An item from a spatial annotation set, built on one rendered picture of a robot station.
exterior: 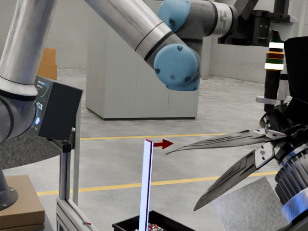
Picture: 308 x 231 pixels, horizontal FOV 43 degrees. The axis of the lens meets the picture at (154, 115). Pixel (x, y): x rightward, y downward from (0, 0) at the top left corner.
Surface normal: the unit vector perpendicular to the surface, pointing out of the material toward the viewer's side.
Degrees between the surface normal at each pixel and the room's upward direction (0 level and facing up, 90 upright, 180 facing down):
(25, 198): 0
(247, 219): 55
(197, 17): 90
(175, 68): 90
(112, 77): 90
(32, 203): 0
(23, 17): 89
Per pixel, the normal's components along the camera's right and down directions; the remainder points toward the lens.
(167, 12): -0.88, 0.03
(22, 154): 0.80, 0.15
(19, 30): -0.18, 0.15
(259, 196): -0.30, -0.45
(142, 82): 0.40, 0.18
